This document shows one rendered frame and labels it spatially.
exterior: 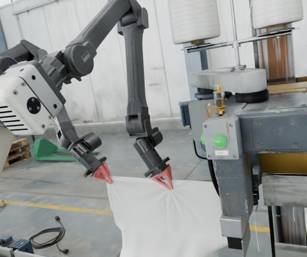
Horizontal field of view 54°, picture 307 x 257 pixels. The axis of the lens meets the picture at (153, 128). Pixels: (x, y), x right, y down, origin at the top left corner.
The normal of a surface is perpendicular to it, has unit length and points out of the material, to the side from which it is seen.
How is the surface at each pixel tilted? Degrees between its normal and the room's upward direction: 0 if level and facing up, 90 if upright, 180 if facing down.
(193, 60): 90
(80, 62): 87
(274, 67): 90
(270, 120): 90
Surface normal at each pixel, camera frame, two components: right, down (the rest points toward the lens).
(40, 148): 0.81, -0.29
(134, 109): -0.51, -0.04
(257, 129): -0.44, 0.26
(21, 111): 0.18, 0.59
